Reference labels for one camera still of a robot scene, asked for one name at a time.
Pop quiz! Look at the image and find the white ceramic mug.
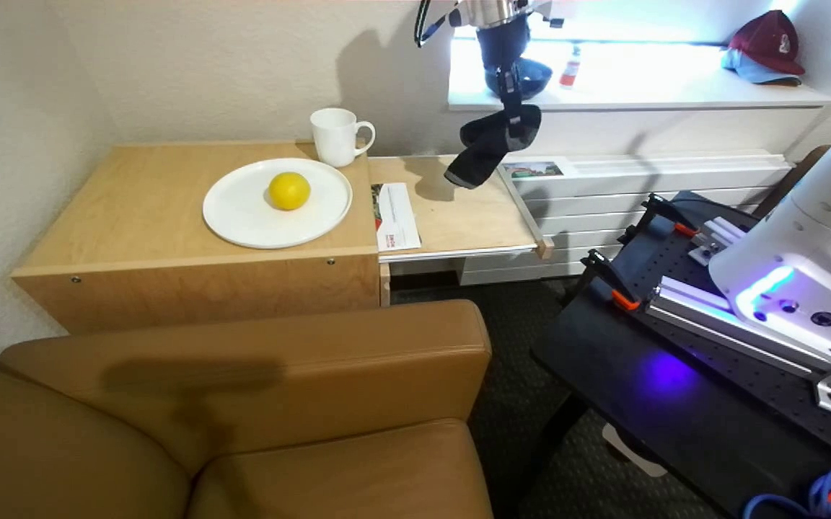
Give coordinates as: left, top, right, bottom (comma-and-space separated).
309, 106, 374, 168

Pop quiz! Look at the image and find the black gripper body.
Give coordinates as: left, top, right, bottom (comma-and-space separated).
477, 16, 532, 106

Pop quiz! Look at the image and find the colourful sticker on heater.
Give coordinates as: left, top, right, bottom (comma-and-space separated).
503, 162, 563, 182

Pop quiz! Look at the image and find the wooden pullout table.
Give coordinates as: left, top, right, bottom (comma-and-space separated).
367, 156, 555, 264

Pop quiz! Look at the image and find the dark navy sock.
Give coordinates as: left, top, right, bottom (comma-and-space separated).
445, 103, 543, 189

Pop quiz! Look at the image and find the white round plate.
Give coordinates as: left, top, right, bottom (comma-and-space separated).
203, 157, 353, 248

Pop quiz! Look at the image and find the white wall heater unit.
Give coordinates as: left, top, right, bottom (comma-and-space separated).
459, 153, 791, 284

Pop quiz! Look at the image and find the maroon baseball cap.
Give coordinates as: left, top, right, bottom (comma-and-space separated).
729, 8, 806, 75

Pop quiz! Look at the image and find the white red leaflet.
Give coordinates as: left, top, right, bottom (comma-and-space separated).
371, 182, 422, 251

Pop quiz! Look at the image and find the yellow lemon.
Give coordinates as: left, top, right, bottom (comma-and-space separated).
265, 172, 311, 211

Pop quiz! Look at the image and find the white windowsill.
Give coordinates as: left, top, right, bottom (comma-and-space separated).
445, 38, 831, 116

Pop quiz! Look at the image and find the brown leather armchair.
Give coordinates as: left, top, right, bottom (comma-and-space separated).
0, 300, 493, 519

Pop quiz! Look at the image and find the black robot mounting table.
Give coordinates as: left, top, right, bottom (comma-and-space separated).
533, 189, 831, 519

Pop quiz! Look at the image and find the small red white bottle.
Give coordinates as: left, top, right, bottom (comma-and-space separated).
559, 46, 582, 85

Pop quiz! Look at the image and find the orange handled clamp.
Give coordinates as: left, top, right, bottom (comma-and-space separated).
582, 248, 640, 313

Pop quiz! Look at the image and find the blue bowl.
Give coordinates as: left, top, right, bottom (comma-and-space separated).
485, 57, 550, 101

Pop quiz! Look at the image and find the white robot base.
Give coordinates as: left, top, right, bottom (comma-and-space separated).
710, 146, 831, 355

